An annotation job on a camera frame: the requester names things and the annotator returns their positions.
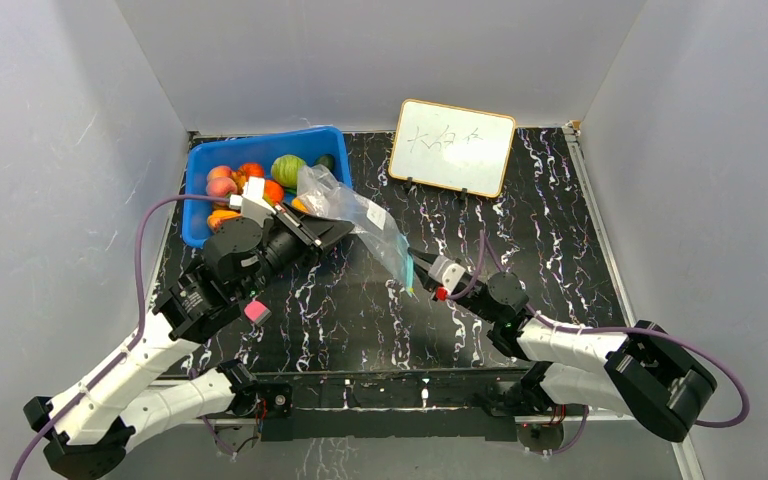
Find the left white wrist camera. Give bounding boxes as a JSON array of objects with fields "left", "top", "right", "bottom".
[{"left": 229, "top": 176, "right": 275, "bottom": 226}]

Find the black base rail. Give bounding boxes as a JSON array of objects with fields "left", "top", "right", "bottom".
[{"left": 92, "top": 367, "right": 690, "bottom": 458}]

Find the pink peach toy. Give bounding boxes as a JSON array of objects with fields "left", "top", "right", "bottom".
[
  {"left": 206, "top": 165, "right": 234, "bottom": 183},
  {"left": 206, "top": 177, "right": 238, "bottom": 198}
]

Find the pink white cube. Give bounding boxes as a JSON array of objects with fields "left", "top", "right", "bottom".
[{"left": 243, "top": 300, "right": 272, "bottom": 327}]

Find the white dry-erase board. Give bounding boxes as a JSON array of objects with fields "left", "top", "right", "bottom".
[{"left": 388, "top": 99, "right": 517, "bottom": 198}]

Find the orange pumpkin toy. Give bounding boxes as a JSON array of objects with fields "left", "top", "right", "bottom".
[{"left": 232, "top": 162, "right": 266, "bottom": 180}]

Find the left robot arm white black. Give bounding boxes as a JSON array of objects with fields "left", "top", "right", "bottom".
[{"left": 24, "top": 204, "right": 353, "bottom": 479}]

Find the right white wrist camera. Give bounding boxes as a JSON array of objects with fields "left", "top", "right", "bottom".
[{"left": 428, "top": 255, "right": 466, "bottom": 300}]

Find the hot dog bun toy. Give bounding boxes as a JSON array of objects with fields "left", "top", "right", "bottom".
[{"left": 206, "top": 209, "right": 241, "bottom": 233}]

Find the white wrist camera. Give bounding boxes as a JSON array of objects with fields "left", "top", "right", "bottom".
[
  {"left": 229, "top": 176, "right": 275, "bottom": 226},
  {"left": 428, "top": 255, "right": 466, "bottom": 300}
]

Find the blue plastic bin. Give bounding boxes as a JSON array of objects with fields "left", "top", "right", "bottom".
[{"left": 181, "top": 126, "right": 353, "bottom": 249}]

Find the green round melon toy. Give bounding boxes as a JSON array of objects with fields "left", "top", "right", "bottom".
[{"left": 270, "top": 154, "right": 307, "bottom": 190}]

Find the clear zip top bag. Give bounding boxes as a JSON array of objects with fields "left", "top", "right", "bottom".
[{"left": 297, "top": 165, "right": 414, "bottom": 295}]

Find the orange tangerine toy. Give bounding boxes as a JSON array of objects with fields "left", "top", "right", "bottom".
[{"left": 263, "top": 179, "right": 285, "bottom": 205}]

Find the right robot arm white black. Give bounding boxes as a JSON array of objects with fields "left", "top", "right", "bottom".
[{"left": 410, "top": 249, "right": 717, "bottom": 442}]

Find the dark green avocado toy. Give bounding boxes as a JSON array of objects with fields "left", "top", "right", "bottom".
[{"left": 314, "top": 154, "right": 336, "bottom": 172}]

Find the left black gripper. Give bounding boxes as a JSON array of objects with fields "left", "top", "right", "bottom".
[{"left": 238, "top": 201, "right": 355, "bottom": 301}]

